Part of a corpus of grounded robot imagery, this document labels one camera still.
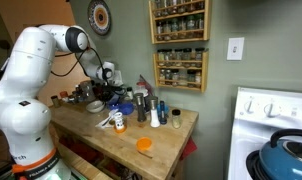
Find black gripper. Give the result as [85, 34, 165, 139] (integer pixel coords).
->
[97, 84, 124, 101]

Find white ceramic bowl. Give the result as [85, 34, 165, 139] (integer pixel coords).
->
[86, 100, 105, 113]

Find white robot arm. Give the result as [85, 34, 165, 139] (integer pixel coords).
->
[0, 25, 114, 180]

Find white measuring spoons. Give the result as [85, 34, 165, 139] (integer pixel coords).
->
[95, 109, 118, 129]

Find black lid small bottle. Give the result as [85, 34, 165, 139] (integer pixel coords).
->
[126, 87, 134, 100]

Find blue measuring cup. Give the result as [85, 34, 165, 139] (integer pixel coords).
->
[107, 103, 134, 115]

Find plastic zip bag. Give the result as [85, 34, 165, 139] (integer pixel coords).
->
[137, 75, 154, 95]

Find dark pepper grinder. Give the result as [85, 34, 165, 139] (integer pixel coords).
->
[135, 93, 146, 122]

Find wooden butcher block cart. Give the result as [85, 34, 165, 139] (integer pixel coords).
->
[50, 103, 199, 180]

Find orange plastic lid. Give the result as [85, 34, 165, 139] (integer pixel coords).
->
[136, 137, 152, 151]

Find small black lid jar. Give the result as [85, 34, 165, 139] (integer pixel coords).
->
[172, 109, 181, 129]

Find lower wooden spice rack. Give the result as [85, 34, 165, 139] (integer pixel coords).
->
[153, 48, 209, 92]

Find wooden spice rack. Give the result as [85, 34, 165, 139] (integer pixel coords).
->
[153, 48, 209, 92]
[149, 0, 211, 44]

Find upper wooden spice rack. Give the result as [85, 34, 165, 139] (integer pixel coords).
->
[149, 0, 211, 44]

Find white electric stove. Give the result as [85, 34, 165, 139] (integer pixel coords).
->
[227, 87, 302, 180]

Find blue tea kettle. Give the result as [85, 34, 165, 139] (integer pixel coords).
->
[246, 129, 302, 180]

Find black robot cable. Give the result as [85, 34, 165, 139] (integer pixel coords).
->
[50, 46, 109, 81]

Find decorative wall plate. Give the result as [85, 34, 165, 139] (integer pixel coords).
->
[87, 0, 111, 36]

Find white wall switch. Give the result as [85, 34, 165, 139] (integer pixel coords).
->
[227, 37, 245, 61]

